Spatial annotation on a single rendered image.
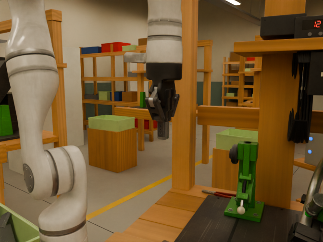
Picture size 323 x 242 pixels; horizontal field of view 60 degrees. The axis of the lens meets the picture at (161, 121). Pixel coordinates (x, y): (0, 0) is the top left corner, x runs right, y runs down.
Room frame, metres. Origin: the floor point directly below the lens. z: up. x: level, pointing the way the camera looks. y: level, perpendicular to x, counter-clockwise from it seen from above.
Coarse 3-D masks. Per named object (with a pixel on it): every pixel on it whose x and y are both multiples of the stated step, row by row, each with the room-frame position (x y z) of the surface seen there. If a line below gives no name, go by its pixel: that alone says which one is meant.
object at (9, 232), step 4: (8, 224) 0.86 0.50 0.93; (0, 228) 0.84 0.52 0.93; (4, 228) 0.84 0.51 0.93; (8, 228) 0.85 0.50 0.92; (0, 232) 0.83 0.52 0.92; (4, 232) 0.84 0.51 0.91; (8, 232) 0.84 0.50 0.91; (12, 232) 0.85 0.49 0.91; (0, 236) 0.83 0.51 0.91; (4, 236) 0.83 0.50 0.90; (8, 236) 0.84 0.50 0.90; (12, 236) 0.85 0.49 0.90; (0, 240) 0.82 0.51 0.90; (4, 240) 0.83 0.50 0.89; (8, 240) 0.83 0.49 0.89; (12, 240) 0.84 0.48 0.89
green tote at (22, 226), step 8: (0, 208) 0.93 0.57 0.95; (8, 208) 0.91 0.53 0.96; (0, 216) 0.94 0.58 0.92; (16, 216) 0.86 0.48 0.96; (16, 224) 0.86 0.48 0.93; (24, 224) 0.82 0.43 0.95; (32, 224) 0.81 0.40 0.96; (16, 232) 0.86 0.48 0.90; (24, 232) 0.83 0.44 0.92; (32, 232) 0.79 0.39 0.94; (16, 240) 0.87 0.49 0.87; (24, 240) 0.83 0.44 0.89; (32, 240) 0.72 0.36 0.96
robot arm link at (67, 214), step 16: (64, 160) 0.51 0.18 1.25; (80, 160) 0.53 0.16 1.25; (64, 176) 0.50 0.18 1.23; (80, 176) 0.52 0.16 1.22; (64, 192) 0.51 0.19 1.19; (80, 192) 0.52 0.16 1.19; (48, 208) 0.54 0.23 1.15; (64, 208) 0.52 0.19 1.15; (80, 208) 0.51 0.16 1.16; (48, 224) 0.49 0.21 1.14; (64, 224) 0.49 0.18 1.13; (80, 224) 0.52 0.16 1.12
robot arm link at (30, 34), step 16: (16, 0) 0.62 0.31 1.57; (32, 0) 0.62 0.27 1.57; (16, 16) 0.61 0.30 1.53; (32, 16) 0.60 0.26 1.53; (16, 32) 0.56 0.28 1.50; (32, 32) 0.56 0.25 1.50; (48, 32) 0.60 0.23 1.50; (16, 48) 0.54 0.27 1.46; (32, 48) 0.54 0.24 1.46; (48, 48) 0.57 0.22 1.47
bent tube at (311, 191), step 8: (320, 160) 0.83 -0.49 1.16; (320, 168) 0.83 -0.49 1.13; (312, 176) 0.85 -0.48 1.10; (320, 176) 0.83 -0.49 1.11; (312, 184) 0.84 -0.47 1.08; (320, 184) 0.83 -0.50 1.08; (312, 192) 0.82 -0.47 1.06; (304, 208) 0.79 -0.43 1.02; (304, 216) 0.77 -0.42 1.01; (304, 224) 0.75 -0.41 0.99
